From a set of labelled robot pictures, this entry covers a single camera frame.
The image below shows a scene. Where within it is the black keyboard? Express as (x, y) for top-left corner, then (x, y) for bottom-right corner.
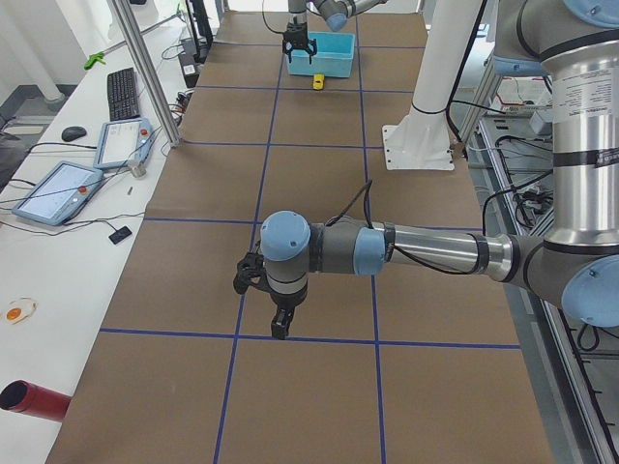
(106, 68), (140, 121)

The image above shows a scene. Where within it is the small black phone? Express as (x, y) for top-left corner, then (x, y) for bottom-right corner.
(108, 226), (133, 245)

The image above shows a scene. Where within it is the red bottle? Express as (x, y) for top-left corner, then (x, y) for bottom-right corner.
(1, 380), (72, 422)

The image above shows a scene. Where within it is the aluminium frame post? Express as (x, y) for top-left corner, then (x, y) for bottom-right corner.
(108, 0), (181, 148)

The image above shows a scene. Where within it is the yellow beetle toy car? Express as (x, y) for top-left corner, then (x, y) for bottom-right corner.
(312, 73), (325, 91)

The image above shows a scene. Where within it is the light blue plastic bin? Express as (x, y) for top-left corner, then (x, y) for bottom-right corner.
(285, 31), (356, 78)

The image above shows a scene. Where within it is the orange white tape roll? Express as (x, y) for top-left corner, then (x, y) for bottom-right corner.
(3, 298), (39, 325)

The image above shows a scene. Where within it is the black computer mouse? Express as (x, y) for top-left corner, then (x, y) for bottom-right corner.
(61, 126), (87, 142)

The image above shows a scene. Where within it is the green clamp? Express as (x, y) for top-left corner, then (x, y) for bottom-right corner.
(83, 51), (106, 71)

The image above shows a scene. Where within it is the white camera pedestal column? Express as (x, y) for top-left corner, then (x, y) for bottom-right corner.
(382, 0), (486, 170)

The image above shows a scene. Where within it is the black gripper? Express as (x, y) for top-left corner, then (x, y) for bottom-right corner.
(282, 22), (317, 65)
(233, 252), (307, 340)

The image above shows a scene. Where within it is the small metal cylinder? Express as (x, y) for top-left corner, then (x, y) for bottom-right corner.
(127, 159), (146, 179)

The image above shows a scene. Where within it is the far teach pendant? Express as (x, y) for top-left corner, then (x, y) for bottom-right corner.
(93, 118), (155, 170)

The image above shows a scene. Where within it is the near teach pendant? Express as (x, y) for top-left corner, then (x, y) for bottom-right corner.
(12, 160), (103, 226)

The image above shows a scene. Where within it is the teach pendant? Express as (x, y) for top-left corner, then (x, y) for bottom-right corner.
(12, 160), (103, 226)
(93, 118), (155, 170)

